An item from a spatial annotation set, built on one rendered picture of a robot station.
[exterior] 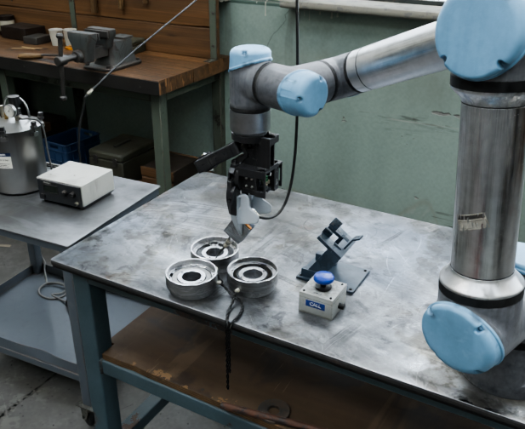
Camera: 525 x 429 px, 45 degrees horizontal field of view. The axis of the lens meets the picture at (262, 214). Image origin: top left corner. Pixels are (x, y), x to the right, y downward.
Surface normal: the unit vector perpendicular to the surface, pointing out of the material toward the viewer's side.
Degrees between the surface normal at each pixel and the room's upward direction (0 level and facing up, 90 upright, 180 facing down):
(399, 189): 90
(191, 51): 90
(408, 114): 90
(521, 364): 72
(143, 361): 0
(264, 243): 0
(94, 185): 90
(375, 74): 110
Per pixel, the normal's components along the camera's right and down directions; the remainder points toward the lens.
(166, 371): 0.00, -0.90
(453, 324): -0.72, 0.42
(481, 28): -0.73, 0.18
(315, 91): 0.68, 0.32
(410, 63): -0.59, 0.62
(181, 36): -0.49, 0.38
